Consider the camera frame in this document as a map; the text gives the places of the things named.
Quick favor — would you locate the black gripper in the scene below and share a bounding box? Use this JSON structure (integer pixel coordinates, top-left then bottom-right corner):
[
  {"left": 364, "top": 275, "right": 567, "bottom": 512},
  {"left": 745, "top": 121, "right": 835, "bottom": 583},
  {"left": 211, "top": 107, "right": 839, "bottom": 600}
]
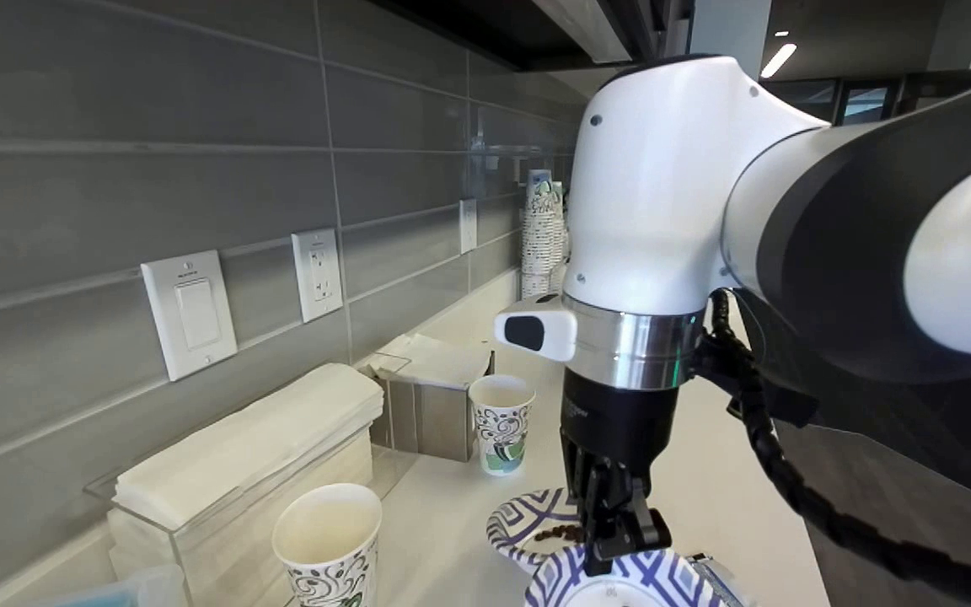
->
[{"left": 561, "top": 367, "right": 684, "bottom": 572}]

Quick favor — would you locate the green patterned paper cup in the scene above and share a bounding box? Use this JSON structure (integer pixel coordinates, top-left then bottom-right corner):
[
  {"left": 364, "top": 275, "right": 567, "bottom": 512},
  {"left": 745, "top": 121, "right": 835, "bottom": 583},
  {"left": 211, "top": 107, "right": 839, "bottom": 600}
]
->
[{"left": 465, "top": 372, "right": 537, "bottom": 479}]

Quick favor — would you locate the tall stack of paper cups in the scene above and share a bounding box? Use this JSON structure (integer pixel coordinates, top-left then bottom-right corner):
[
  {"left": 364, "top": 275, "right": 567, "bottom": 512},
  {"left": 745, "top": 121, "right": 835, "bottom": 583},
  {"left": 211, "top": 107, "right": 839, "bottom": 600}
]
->
[{"left": 520, "top": 165, "right": 572, "bottom": 306}]

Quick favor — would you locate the near white paper cup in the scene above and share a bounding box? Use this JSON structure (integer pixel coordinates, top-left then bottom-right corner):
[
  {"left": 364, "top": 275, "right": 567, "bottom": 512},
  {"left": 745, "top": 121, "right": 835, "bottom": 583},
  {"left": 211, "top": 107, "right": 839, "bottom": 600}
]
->
[{"left": 271, "top": 481, "right": 384, "bottom": 607}]

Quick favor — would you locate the small white outlet plate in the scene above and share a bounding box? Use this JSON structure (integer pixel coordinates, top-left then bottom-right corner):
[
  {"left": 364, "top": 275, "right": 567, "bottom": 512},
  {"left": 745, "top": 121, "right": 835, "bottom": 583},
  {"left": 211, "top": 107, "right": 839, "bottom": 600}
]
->
[{"left": 456, "top": 199, "right": 479, "bottom": 255}]

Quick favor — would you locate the white napkin stack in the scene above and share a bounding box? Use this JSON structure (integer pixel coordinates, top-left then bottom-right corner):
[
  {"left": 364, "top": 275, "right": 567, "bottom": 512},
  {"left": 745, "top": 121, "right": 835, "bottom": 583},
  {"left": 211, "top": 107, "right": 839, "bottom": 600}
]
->
[{"left": 110, "top": 360, "right": 388, "bottom": 536}]

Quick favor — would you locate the white power outlet plate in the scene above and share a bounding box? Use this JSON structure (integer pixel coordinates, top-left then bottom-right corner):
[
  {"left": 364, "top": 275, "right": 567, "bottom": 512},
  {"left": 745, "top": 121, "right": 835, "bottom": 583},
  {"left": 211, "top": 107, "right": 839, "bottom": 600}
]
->
[{"left": 285, "top": 225, "right": 343, "bottom": 327}]

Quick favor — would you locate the ceiling light fixture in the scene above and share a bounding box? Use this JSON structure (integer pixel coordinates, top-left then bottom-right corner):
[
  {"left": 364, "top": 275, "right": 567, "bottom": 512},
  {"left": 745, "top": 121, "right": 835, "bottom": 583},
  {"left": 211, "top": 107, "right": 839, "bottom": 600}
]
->
[{"left": 760, "top": 40, "right": 801, "bottom": 86}]

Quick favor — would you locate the dark upper cabinet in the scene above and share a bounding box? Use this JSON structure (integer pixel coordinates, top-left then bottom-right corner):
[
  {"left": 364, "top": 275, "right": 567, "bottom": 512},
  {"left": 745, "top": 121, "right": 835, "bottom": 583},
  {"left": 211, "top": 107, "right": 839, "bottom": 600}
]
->
[{"left": 372, "top": 0, "right": 698, "bottom": 74}]

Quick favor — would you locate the white light switch plate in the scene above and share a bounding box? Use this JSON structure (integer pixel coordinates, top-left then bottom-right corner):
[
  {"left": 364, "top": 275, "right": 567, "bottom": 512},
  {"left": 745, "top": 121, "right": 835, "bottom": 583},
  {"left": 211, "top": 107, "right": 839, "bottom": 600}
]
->
[{"left": 137, "top": 250, "right": 240, "bottom": 386}]

